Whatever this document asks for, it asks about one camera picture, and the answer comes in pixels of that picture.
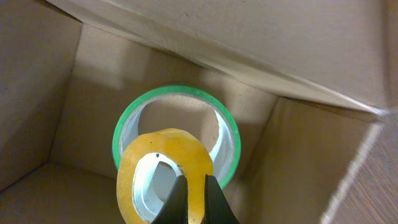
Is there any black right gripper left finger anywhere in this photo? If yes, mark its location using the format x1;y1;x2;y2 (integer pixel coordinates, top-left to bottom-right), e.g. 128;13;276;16
152;175;188;224

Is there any yellow tape roll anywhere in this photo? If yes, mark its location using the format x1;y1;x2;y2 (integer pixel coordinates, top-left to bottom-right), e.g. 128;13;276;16
116;128;213;223

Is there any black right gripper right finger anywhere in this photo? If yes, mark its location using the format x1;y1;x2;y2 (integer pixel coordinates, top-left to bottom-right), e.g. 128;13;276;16
205;175;239;224

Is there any brown cardboard box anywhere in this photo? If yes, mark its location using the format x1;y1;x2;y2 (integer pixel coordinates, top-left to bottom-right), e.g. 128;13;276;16
1;1;397;223

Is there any green tape roll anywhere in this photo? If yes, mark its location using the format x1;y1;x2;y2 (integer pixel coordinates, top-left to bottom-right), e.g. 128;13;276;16
112;85;241;189

